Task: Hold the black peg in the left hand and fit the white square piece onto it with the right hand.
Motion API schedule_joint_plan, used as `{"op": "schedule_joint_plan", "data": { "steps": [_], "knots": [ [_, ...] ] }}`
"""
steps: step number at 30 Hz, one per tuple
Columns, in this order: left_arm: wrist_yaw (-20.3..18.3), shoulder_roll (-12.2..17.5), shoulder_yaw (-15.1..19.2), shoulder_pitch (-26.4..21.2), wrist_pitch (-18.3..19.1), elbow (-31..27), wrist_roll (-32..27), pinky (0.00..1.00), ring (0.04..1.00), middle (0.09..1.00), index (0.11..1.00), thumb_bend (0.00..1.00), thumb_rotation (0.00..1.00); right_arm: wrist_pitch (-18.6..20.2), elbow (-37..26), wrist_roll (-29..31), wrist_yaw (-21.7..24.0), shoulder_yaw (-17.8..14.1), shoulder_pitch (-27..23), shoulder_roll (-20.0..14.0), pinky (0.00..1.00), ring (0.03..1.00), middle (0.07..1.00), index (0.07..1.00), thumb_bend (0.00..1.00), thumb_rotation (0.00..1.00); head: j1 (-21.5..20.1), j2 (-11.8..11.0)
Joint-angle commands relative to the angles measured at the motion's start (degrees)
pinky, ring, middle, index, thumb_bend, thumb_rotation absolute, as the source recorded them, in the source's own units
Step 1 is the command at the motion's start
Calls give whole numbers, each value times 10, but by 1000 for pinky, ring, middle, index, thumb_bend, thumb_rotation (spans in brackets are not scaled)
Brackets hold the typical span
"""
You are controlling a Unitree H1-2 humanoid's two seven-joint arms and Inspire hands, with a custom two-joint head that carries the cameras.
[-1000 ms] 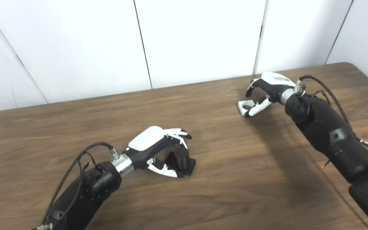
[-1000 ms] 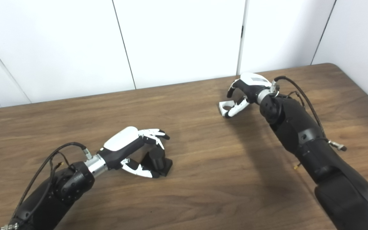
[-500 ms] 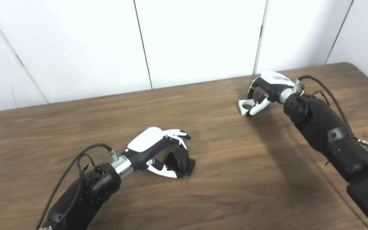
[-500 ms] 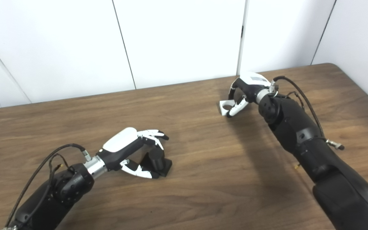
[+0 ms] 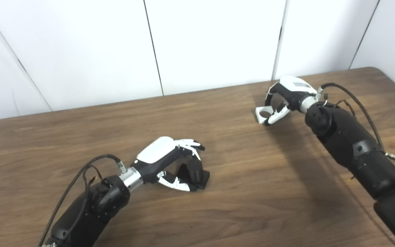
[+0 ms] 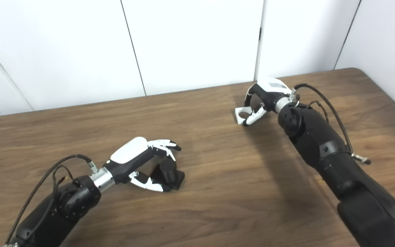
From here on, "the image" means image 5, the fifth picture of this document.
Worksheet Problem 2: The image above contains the white square piece with hole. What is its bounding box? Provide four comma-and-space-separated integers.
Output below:
255, 106, 280, 124

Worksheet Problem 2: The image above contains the black peg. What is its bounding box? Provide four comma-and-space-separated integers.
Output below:
178, 157, 211, 190

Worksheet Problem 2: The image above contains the thin left wrist wire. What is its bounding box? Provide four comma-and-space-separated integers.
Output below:
83, 165, 104, 192

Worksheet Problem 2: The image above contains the thin right wrist wire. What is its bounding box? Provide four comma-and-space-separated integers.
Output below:
323, 94, 356, 118

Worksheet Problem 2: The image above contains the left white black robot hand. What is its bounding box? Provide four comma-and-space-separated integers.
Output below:
131, 136, 205, 192

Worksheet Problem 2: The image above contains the thin wrist wire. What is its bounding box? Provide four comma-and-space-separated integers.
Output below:
83, 165, 104, 192
323, 94, 356, 118

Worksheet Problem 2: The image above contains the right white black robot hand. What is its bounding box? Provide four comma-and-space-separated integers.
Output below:
264, 76, 318, 126

